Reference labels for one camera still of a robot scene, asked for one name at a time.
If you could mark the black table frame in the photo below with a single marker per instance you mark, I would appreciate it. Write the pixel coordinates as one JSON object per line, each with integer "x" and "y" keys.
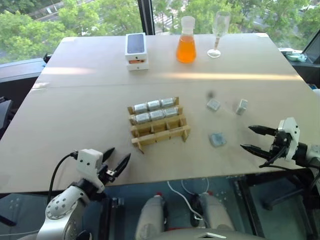
{"x": 275, "y": 190}

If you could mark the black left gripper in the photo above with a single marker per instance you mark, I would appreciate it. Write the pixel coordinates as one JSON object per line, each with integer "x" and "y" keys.
{"x": 107, "y": 175}

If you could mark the grey rounded shape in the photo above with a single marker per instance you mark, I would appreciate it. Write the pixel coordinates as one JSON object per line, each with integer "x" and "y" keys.
{"x": 215, "y": 212}
{"x": 150, "y": 217}

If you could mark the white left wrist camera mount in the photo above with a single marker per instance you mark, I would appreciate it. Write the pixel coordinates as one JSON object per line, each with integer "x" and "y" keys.
{"x": 87, "y": 162}

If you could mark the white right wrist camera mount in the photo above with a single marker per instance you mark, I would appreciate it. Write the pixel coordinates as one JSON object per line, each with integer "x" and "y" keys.
{"x": 292, "y": 130}

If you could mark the clear champagne glass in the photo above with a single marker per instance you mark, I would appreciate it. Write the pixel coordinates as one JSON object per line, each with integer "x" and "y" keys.
{"x": 220, "y": 25}

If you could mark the teal and white object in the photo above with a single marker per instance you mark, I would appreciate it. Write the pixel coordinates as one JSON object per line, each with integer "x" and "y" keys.
{"x": 295, "y": 55}

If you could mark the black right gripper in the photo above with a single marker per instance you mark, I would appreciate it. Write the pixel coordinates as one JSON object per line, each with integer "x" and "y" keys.
{"x": 281, "y": 145}

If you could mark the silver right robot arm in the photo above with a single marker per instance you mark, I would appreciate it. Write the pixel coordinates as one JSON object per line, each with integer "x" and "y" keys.
{"x": 308, "y": 153}

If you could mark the black window frame post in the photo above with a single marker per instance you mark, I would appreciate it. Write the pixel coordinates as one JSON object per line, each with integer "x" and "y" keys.
{"x": 147, "y": 15}

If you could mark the silver robot torso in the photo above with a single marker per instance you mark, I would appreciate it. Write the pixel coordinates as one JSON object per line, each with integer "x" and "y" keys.
{"x": 200, "y": 235}

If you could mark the flask with orange liquid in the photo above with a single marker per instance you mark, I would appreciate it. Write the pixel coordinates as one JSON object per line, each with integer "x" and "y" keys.
{"x": 186, "y": 47}

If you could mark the wooden slotted rack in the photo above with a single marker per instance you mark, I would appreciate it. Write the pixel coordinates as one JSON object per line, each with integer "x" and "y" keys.
{"x": 160, "y": 136}

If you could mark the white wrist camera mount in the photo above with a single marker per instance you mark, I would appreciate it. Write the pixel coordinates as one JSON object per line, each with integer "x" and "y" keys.
{"x": 87, "y": 162}
{"x": 292, "y": 130}

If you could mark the white phone box black print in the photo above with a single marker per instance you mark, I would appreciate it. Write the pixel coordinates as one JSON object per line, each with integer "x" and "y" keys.
{"x": 135, "y": 43}

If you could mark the dark angled window frame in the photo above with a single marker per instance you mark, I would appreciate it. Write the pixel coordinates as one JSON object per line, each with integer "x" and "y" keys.
{"x": 312, "y": 47}

